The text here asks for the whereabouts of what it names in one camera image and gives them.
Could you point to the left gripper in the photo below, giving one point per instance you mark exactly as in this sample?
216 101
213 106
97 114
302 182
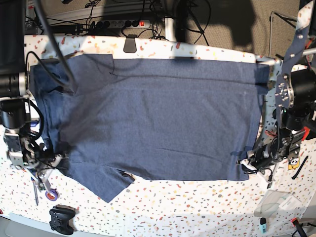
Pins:
264 160

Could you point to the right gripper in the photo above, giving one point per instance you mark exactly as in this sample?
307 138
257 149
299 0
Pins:
29 156

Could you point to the blue grey T-shirt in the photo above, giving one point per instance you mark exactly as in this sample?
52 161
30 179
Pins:
159 119

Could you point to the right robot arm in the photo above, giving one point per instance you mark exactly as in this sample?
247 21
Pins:
21 118

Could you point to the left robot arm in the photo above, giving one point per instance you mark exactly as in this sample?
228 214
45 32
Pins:
295 98

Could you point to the yellow sticker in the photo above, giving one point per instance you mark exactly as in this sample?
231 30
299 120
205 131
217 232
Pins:
294 163

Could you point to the black pen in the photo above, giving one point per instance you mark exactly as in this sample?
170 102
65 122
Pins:
300 168

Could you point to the purple tape roll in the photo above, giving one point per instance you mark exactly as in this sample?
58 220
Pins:
52 195

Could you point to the clear plastic bag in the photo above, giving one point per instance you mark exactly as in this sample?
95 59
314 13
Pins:
273 201

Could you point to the black game controller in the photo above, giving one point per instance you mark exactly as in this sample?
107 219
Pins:
60 218

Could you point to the red black tool bottom right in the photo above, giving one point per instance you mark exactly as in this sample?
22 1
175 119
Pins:
299 229

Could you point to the light blue highlighter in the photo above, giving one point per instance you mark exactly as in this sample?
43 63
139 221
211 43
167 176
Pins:
263 225

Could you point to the black table clip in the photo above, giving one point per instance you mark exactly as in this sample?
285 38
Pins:
130 44

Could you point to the white power strip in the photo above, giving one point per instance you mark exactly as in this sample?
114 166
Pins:
116 24

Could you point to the orange T-handle screwdriver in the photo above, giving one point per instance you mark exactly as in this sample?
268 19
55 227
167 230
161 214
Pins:
36 195

